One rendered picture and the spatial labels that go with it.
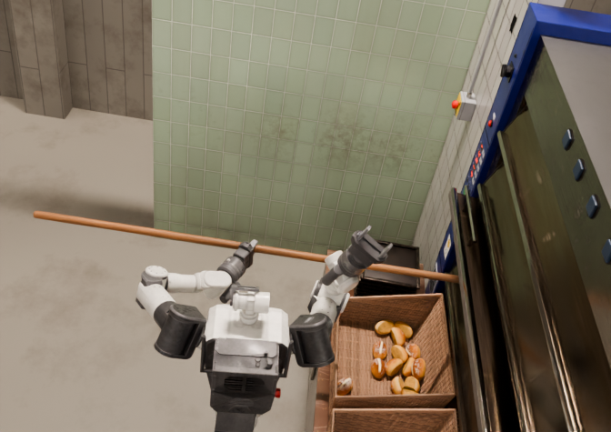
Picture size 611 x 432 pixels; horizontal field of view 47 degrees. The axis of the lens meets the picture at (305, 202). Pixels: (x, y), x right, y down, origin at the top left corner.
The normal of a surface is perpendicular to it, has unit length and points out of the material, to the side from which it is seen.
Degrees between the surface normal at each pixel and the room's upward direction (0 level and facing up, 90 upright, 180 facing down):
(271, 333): 0
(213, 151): 90
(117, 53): 90
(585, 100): 0
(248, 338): 0
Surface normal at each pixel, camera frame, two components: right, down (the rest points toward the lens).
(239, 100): -0.07, 0.64
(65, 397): 0.13, -0.76
